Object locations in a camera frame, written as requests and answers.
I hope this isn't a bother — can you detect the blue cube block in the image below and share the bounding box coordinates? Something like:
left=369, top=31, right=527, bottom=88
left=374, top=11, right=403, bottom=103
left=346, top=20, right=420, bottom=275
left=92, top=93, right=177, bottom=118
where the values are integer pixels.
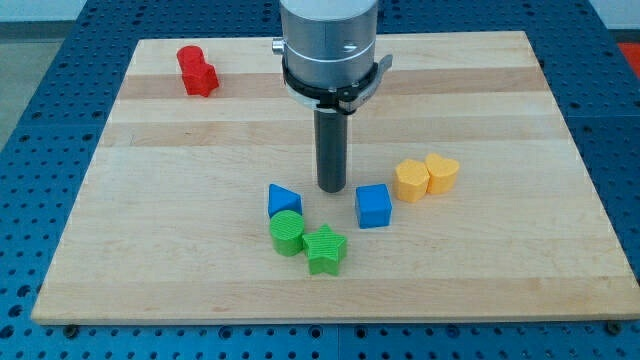
left=355, top=184, right=393, bottom=229

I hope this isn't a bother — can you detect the blue triangle block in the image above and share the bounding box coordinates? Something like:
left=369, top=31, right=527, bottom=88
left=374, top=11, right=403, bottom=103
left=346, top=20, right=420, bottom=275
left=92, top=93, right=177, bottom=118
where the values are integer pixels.
left=267, top=184, right=303, bottom=218

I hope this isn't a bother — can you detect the red cylinder block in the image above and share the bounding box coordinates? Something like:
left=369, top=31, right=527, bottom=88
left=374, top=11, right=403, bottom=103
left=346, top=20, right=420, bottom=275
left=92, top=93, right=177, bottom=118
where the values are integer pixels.
left=176, top=45, right=205, bottom=72

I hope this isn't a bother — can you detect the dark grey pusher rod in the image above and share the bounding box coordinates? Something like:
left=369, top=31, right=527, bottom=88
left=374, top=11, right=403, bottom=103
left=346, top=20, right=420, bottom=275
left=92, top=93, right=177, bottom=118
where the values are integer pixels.
left=314, top=111, right=348, bottom=193

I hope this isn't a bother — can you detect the green cylinder block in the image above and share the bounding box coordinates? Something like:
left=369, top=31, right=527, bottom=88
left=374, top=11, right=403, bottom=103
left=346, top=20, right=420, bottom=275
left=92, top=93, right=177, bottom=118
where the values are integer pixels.
left=269, top=210, right=305, bottom=257

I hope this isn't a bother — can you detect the wooden board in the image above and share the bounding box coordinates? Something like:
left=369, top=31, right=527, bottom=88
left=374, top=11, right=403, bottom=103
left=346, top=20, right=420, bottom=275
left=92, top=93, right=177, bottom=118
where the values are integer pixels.
left=32, top=31, right=639, bottom=325

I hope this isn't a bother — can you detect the black clamp ring mount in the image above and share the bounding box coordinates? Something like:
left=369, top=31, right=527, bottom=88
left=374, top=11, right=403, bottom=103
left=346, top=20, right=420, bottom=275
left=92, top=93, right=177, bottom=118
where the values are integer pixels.
left=282, top=54, right=393, bottom=115

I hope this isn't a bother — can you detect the yellow pentagon block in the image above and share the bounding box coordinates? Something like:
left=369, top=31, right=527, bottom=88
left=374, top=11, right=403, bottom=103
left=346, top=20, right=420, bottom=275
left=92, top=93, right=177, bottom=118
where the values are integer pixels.
left=393, top=159, right=430, bottom=203

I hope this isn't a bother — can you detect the red star block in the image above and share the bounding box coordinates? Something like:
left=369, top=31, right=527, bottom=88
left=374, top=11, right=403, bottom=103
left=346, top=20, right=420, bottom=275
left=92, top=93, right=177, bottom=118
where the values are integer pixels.
left=182, top=63, right=219, bottom=97

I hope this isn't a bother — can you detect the yellow heart block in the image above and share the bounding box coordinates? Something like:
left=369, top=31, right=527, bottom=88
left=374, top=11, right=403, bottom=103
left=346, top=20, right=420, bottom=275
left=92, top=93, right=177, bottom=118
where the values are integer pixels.
left=425, top=153, right=460, bottom=195

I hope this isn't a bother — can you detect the green star block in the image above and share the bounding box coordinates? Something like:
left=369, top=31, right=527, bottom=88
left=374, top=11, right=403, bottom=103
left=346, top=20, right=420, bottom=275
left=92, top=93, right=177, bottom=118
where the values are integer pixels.
left=302, top=224, right=348, bottom=276

